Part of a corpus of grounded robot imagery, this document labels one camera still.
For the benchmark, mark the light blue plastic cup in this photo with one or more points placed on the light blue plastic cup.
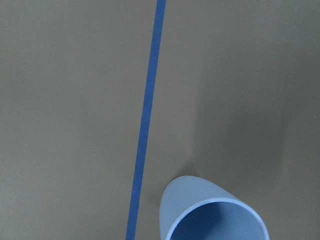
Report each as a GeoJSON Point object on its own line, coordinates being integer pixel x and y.
{"type": "Point", "coordinates": [193, 208]}

